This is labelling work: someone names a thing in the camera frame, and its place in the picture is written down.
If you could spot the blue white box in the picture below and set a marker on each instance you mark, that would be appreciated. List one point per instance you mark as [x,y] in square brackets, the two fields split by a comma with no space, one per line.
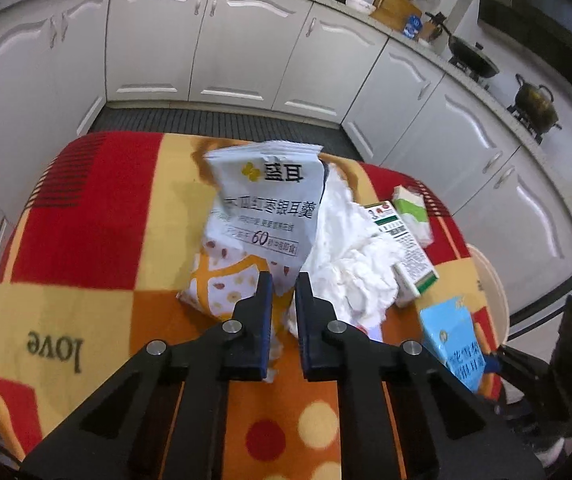
[412,27]

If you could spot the speckled kitchen countertop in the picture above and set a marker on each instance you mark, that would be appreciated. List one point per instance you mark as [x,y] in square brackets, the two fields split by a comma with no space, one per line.
[530,135]

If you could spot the black range hood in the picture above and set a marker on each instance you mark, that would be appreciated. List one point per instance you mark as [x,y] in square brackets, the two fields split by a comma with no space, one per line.
[540,15]

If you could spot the white bowl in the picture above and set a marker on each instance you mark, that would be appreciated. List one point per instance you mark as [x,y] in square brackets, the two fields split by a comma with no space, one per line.
[360,5]

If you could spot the dark ribbed floor mat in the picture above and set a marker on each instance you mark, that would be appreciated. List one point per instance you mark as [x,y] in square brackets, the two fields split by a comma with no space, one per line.
[216,122]

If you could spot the white snack bag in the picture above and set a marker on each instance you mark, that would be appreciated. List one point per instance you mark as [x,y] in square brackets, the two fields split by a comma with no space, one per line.
[266,210]

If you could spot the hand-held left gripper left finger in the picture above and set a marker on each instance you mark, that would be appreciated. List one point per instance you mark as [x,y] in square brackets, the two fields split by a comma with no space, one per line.
[266,320]

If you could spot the red yellow printed blanket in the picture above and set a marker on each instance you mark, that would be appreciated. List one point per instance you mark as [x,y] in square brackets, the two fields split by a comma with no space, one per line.
[91,240]

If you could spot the knife block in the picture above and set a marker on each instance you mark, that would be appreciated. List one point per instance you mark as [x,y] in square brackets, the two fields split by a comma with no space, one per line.
[433,27]

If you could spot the black wok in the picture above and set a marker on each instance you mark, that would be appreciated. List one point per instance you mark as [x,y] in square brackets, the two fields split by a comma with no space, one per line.
[470,57]

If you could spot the wooden cutting board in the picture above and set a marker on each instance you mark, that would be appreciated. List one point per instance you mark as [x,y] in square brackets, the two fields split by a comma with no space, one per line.
[395,7]

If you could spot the bronze stock pot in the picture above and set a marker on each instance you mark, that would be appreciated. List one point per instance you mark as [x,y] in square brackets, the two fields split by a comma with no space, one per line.
[533,100]

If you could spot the gas stove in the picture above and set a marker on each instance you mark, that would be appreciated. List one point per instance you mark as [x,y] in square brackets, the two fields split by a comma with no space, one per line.
[515,110]

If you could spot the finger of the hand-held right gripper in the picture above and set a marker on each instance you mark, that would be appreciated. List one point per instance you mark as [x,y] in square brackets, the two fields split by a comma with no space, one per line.
[520,367]

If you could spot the green white medicine box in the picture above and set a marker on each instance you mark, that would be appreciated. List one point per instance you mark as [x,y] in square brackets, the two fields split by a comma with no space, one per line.
[408,260]

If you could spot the white trash bin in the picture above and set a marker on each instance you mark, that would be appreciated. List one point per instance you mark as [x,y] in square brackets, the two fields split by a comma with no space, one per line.
[493,285]

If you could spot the crumpled white paper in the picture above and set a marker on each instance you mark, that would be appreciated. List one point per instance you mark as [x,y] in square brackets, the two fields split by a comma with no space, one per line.
[350,260]

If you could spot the light blue carton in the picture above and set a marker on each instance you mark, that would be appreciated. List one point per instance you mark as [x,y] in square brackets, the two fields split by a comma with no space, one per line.
[453,340]

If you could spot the white base cabinets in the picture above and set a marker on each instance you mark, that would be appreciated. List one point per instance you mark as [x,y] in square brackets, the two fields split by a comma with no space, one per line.
[246,45]

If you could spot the green white tissue pack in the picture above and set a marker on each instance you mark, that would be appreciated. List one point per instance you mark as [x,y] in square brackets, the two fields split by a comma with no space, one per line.
[410,210]

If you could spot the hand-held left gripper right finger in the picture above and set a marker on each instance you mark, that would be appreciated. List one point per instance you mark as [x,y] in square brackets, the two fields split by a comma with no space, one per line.
[301,330]

